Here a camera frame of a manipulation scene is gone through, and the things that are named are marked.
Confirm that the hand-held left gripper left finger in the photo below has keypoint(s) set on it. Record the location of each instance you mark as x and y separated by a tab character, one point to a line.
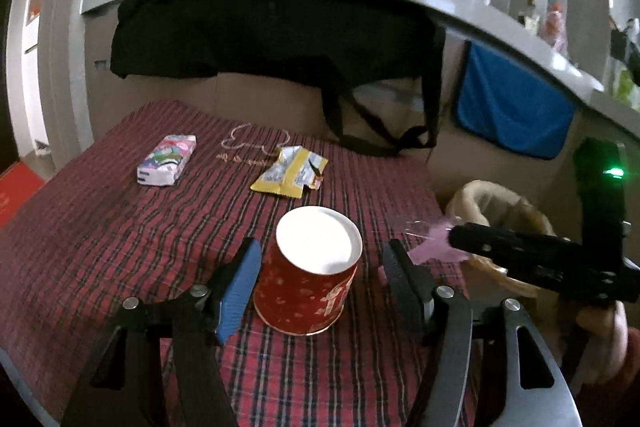
240	292

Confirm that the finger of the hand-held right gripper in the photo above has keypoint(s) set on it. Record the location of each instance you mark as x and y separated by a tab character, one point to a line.
525	252

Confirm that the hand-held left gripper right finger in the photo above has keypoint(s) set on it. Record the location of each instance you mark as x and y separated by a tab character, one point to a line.
405	287

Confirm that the red paper cup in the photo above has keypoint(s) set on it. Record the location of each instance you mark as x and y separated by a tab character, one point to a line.
300	302

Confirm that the lined wicker wastebasket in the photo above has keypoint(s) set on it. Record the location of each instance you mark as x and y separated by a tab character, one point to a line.
492	199

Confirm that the person's right forearm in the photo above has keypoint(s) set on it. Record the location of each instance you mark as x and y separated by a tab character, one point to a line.
631	367

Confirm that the person's right hand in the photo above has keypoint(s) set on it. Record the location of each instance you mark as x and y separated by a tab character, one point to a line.
605	342

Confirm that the yellow snack wrapper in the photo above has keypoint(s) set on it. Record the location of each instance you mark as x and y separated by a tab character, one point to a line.
280	179

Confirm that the blue cloth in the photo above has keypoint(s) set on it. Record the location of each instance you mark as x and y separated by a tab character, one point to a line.
510	107

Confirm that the red plaid tablecloth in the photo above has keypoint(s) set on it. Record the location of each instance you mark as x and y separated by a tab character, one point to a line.
100	257

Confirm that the patterned tissue packet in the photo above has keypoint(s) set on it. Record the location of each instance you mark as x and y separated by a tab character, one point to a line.
165	159

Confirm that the dark device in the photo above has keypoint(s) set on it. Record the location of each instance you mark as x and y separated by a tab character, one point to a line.
627	52

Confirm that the blurry red item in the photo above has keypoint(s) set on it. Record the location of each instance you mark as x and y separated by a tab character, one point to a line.
555	27

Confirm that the red doormat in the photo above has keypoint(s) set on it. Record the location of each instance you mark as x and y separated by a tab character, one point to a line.
17	192

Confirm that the black tote bag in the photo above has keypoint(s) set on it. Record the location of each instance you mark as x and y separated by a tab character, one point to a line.
250	42

